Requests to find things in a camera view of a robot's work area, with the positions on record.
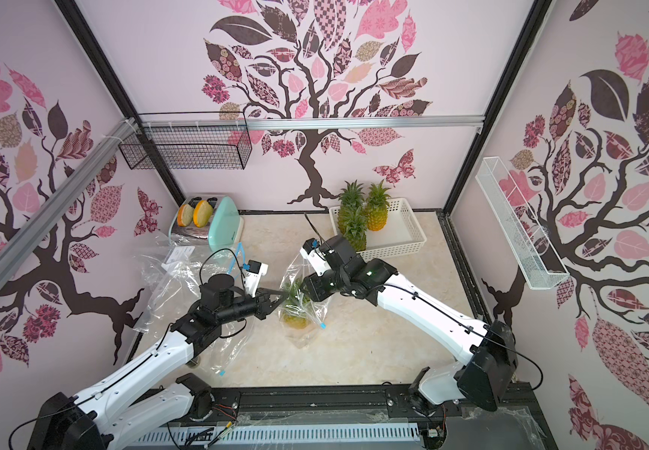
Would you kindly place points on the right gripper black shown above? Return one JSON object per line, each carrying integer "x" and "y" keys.
{"x": 310, "y": 286}

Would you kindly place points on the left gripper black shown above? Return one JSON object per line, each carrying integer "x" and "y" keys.
{"x": 263, "y": 306}

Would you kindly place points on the zip-top bag clear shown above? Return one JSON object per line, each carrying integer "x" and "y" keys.
{"x": 231, "y": 259}
{"x": 298, "y": 269}
{"x": 176, "y": 294}
{"x": 171, "y": 261}

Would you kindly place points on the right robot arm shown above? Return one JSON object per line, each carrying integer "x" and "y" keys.
{"x": 485, "y": 355}

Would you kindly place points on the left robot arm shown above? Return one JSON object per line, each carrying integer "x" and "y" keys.
{"x": 116, "y": 412}

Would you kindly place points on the silver toaster mint side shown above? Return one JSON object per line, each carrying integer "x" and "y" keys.
{"x": 210, "y": 220}

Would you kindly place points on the white plastic basket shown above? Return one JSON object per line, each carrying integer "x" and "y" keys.
{"x": 402, "y": 235}

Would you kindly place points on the right bread slice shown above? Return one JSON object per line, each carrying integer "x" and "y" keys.
{"x": 203, "y": 212}

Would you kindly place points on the bread slice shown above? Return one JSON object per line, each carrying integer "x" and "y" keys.
{"x": 203, "y": 212}
{"x": 185, "y": 215}

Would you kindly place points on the left bread slice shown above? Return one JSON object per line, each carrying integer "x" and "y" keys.
{"x": 185, "y": 215}

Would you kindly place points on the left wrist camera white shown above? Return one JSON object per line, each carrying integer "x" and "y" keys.
{"x": 254, "y": 271}

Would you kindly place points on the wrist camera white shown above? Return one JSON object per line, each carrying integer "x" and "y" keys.
{"x": 254, "y": 271}
{"x": 311, "y": 252}

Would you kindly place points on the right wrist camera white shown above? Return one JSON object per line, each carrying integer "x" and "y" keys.
{"x": 311, "y": 252}

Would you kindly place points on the white slotted cable duct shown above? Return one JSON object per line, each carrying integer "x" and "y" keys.
{"x": 278, "y": 436}

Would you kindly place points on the black wire wall basket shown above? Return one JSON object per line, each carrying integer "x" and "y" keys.
{"x": 218, "y": 144}

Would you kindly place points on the aluminium frame bar back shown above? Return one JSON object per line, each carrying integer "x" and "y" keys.
{"x": 399, "y": 122}

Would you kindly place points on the aluminium frame bar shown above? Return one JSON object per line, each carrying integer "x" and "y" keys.
{"x": 33, "y": 231}
{"x": 399, "y": 122}

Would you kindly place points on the white wire wall shelf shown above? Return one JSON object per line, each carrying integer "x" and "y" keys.
{"x": 508, "y": 193}

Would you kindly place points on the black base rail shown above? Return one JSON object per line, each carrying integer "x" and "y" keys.
{"x": 518, "y": 423}

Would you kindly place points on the aluminium frame bar left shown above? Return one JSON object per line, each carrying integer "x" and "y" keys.
{"x": 33, "y": 231}

